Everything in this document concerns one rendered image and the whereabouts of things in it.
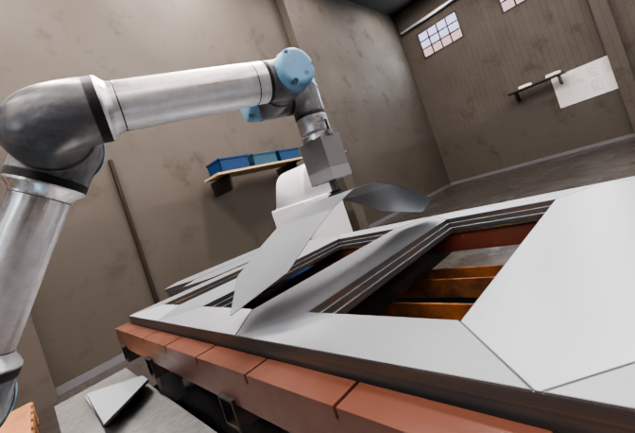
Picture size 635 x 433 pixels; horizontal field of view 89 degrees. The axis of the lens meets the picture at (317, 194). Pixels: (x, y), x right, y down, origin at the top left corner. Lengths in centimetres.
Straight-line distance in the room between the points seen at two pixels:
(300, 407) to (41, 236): 47
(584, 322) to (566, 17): 1084
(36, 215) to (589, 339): 70
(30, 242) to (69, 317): 380
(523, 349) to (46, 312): 431
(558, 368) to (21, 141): 63
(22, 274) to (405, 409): 57
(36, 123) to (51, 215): 17
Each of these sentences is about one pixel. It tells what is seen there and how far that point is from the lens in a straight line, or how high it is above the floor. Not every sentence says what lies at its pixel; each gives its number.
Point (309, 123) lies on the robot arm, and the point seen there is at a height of 120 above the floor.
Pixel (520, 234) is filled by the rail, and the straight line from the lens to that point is 96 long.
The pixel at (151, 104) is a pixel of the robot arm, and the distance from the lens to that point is 56.
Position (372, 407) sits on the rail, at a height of 83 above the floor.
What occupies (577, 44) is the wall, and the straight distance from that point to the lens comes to 1100.
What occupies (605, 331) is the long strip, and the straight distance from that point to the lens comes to 37.
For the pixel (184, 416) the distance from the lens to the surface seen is 87.
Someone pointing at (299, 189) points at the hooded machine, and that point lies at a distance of 409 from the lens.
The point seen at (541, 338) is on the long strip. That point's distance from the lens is 36.
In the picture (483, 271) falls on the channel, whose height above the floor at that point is 71.
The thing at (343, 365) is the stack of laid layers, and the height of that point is 84.
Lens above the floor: 103
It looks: 1 degrees up
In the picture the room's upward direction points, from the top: 19 degrees counter-clockwise
